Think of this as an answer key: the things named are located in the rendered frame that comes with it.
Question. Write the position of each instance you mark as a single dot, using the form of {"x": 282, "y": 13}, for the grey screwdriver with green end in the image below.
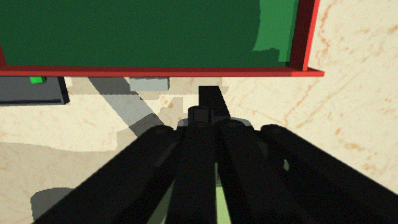
{"x": 37, "y": 79}

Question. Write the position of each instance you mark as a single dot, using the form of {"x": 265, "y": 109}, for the red tool chest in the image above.
{"x": 152, "y": 40}

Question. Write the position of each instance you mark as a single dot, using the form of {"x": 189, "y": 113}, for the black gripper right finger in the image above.
{"x": 327, "y": 190}

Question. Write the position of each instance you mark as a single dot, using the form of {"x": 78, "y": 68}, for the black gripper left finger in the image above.
{"x": 122, "y": 191}

